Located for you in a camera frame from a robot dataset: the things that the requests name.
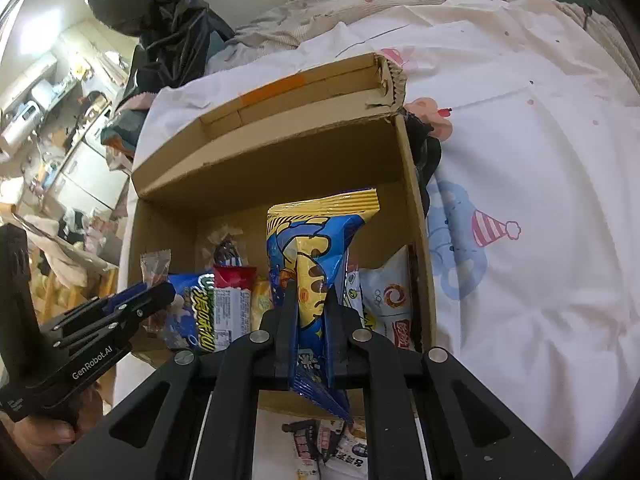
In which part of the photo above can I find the person's left hand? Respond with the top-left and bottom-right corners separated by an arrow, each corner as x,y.
8,384 -> 103,476

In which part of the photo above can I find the brown cardboard box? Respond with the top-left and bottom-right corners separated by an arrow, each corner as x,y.
127,52 -> 440,418

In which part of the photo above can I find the white bed sheet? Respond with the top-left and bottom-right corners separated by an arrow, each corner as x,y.
134,0 -> 639,474

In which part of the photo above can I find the brown white chocolate bar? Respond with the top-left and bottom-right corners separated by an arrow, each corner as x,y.
282,419 -> 346,464

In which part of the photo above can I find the black plastic bag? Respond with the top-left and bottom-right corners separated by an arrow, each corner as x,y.
87,0 -> 234,100

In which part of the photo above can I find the red white wafer bar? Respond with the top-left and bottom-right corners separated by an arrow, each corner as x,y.
213,266 -> 256,352

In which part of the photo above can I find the white red snack bag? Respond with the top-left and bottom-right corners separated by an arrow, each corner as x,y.
359,246 -> 414,350

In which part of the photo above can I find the clear packet red snack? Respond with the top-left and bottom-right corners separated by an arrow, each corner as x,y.
140,249 -> 171,335

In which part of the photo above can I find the clear dark snack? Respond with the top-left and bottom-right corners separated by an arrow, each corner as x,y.
202,224 -> 248,266

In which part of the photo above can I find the white kitchen cabinet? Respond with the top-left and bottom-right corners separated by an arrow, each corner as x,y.
42,141 -> 129,219

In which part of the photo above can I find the yellow cheese snack bag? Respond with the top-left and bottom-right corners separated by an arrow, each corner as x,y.
250,278 -> 273,332

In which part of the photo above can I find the blue rocket snack bag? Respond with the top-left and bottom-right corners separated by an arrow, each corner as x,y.
162,273 -> 215,352

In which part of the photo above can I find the floral crumpled blanket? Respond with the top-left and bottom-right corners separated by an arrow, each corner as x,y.
205,0 -> 448,75

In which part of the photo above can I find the blue yellow cookie bag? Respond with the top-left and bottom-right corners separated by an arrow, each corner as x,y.
266,188 -> 380,420

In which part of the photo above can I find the grey cloth beside box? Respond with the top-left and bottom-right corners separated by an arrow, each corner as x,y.
401,108 -> 442,217

